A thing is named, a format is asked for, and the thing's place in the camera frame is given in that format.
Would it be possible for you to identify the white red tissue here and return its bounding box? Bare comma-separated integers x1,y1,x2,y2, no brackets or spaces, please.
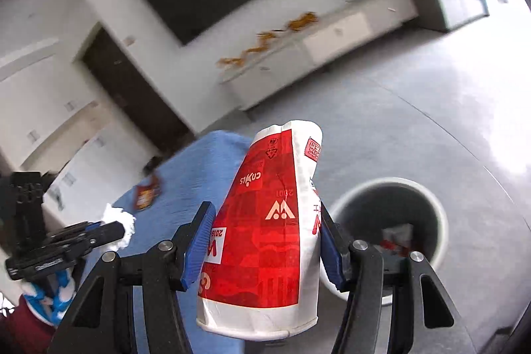
101,203,136,251

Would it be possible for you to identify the red white paper cup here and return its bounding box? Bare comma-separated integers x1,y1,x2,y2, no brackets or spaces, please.
196,120,322,340

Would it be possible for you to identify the dark red sleeve forearm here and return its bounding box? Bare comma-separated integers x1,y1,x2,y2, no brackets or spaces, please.
0,297,56,354

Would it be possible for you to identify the white round trash bin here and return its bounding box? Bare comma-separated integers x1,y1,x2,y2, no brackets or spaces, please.
320,178,448,306

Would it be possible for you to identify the blue white gloved left hand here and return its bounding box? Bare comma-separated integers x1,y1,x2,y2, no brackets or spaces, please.
21,269,77,328

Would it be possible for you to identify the red brown snack bag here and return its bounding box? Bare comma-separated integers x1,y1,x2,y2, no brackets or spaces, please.
133,174,161,211

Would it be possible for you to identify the white lower shoe cabinet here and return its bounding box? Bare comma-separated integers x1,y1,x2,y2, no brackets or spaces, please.
21,121,158,226

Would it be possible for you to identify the blue carpet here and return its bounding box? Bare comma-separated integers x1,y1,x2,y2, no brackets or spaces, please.
80,129,254,354

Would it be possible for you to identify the white upper cabinet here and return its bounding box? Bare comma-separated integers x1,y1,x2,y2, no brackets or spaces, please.
1,38,112,171

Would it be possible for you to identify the dark brown entrance door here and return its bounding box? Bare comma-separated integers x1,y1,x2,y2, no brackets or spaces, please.
81,28,194,155

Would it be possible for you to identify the golden dragon figurine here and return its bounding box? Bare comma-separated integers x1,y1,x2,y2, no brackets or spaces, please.
216,31,277,68

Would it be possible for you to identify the golden tiger figurine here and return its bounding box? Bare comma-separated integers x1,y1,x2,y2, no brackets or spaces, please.
286,12,319,32

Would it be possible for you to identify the white TV stand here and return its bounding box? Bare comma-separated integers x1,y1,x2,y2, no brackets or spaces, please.
220,0,417,110

